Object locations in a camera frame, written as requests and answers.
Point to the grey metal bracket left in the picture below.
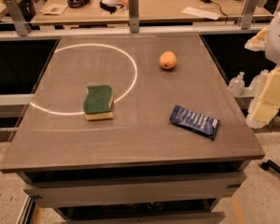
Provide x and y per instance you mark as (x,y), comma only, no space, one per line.
(21,26)

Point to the green yellow sponge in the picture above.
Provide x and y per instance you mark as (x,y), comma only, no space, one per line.
(98,103)

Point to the white paper sheet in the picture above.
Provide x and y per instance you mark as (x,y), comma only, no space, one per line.
(201,13)

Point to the small paper card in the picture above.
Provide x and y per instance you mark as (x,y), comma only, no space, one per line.
(54,10)

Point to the orange fruit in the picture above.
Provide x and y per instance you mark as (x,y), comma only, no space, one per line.
(168,60)

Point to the clear plastic bottle right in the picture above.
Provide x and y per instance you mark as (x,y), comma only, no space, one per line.
(258,81)

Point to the blue snack packet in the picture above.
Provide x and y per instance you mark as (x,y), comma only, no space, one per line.
(195,122)

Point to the grey metal bracket right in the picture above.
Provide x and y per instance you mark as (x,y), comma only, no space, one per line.
(245,20)

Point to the grey metal bracket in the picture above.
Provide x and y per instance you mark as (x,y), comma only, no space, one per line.
(134,16)
(245,20)
(21,26)

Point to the grey metal bracket middle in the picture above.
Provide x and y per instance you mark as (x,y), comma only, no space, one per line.
(134,16)

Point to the clear plastic bottle left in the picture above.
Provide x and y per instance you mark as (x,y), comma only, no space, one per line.
(237,84)

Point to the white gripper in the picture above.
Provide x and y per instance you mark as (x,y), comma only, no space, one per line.
(278,39)

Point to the grey table drawer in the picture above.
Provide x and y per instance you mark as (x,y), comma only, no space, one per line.
(146,189)

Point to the clear plastic bottle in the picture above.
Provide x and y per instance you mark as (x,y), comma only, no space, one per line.
(258,81)
(237,84)

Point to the black sunglasses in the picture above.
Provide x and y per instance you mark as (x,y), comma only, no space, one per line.
(111,8)

